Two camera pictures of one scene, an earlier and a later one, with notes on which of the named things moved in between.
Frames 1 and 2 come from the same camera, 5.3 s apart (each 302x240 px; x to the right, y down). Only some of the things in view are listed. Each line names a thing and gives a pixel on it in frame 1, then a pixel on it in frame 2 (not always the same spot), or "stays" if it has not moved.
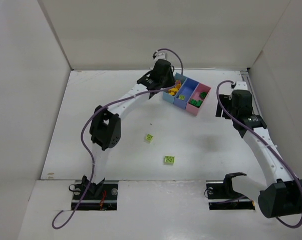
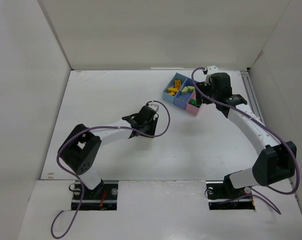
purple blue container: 186,90 stays
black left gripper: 170,81 -> 145,128
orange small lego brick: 173,89 stays
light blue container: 169,98 stays
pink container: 196,96 stays
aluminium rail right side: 246,78 stays
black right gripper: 222,106 -> 206,93
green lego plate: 197,103 stays
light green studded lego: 169,160 -> 191,89
